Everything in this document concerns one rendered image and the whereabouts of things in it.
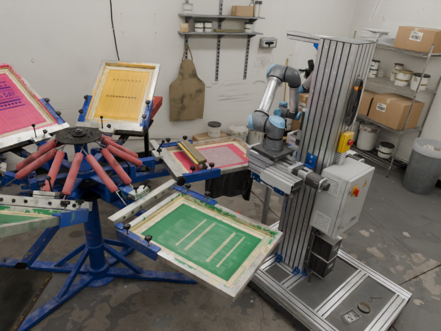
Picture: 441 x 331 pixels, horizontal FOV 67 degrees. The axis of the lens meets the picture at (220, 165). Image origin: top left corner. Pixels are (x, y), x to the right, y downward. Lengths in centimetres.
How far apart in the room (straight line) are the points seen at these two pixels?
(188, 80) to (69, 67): 148
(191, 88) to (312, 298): 315
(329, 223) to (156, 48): 312
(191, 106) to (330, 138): 287
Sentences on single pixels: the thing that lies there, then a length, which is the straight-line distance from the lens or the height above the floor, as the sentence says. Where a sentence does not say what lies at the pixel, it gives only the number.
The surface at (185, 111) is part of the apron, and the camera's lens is 484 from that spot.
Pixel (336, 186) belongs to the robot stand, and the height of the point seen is 116.
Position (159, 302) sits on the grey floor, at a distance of 292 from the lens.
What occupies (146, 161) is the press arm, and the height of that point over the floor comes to 103.
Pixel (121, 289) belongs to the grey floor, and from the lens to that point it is 305.
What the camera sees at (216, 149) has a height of 96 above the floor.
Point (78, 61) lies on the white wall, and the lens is 439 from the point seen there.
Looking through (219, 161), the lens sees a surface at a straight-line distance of 282.
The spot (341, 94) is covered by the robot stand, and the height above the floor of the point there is 173.
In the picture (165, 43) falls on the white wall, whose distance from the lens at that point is 458.
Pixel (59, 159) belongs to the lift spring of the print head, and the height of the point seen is 122.
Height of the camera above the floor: 225
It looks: 28 degrees down
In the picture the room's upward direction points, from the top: 4 degrees clockwise
